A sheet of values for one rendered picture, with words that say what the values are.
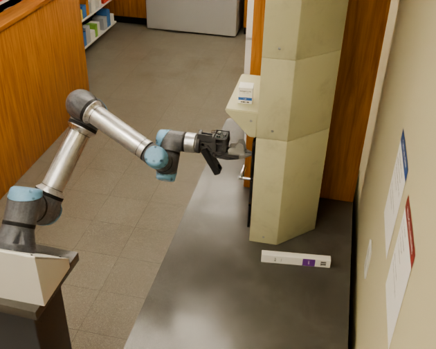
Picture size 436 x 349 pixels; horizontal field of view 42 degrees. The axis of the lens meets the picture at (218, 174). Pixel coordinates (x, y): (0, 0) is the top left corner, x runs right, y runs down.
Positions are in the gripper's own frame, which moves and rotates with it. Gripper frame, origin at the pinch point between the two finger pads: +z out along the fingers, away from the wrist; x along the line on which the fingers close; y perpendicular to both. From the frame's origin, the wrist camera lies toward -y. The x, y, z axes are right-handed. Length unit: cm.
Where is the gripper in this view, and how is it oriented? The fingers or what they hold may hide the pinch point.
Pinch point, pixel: (249, 155)
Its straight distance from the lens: 209.1
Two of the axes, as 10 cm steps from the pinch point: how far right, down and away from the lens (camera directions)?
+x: 2.2, -5.3, 8.2
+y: 0.2, -8.4, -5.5
